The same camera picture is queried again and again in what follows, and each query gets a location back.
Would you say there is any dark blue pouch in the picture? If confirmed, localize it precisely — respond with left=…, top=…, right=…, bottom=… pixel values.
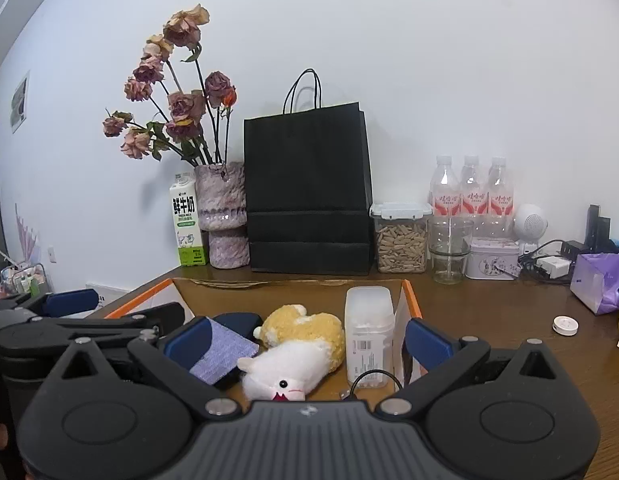
left=213, top=312, right=262, bottom=341

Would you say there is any white cotton swab box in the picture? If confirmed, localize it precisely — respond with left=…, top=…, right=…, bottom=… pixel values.
left=344, top=286, right=395, bottom=388

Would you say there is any orange white cardboard box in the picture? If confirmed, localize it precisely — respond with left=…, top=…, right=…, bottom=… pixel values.
left=95, top=278, right=425, bottom=384

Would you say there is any white tin box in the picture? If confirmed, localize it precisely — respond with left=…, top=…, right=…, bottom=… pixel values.
left=465, top=237, right=521, bottom=281

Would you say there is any white green milk carton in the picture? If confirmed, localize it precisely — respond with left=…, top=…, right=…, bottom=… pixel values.
left=169, top=172, right=207, bottom=266

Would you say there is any yellow white plush toy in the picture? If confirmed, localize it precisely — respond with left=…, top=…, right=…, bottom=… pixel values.
left=236, top=304, right=345, bottom=402

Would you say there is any empty glass jar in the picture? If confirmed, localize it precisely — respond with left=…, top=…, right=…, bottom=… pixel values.
left=429, top=217, right=474, bottom=285

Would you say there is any clear container of seeds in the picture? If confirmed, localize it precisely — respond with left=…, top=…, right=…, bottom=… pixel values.
left=370, top=203, right=433, bottom=274

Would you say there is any small white round lid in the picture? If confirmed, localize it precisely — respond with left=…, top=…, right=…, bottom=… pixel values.
left=552, top=315, right=579, bottom=337

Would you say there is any water bottle right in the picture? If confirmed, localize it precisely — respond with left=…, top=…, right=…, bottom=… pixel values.
left=487, top=157, right=515, bottom=238

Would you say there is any water bottle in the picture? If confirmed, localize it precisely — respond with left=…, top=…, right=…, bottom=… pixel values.
left=460, top=156, right=488, bottom=218
left=487, top=157, right=515, bottom=238
left=429, top=155, right=461, bottom=217

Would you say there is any white power adapter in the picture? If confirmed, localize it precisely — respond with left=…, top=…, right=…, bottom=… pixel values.
left=535, top=255, right=572, bottom=280

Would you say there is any water bottle left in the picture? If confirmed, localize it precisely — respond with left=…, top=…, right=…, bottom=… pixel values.
left=429, top=155, right=461, bottom=217

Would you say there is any white round speaker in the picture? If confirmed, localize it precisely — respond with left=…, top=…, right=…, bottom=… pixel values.
left=512, top=204, right=548, bottom=255

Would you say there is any water bottle middle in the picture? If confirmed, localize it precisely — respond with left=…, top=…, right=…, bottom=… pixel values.
left=460, top=156, right=488, bottom=218

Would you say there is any purple marbled ceramic vase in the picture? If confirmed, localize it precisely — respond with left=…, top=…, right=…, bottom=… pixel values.
left=194, top=162, right=250, bottom=270

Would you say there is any purple tissue pack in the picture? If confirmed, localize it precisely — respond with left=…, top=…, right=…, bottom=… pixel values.
left=570, top=254, right=619, bottom=315

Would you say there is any black paper shopping bag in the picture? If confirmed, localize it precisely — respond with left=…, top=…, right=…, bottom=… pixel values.
left=244, top=80, right=375, bottom=275

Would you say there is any dried pink rose bouquet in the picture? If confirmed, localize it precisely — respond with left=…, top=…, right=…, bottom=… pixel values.
left=102, top=4, right=238, bottom=167

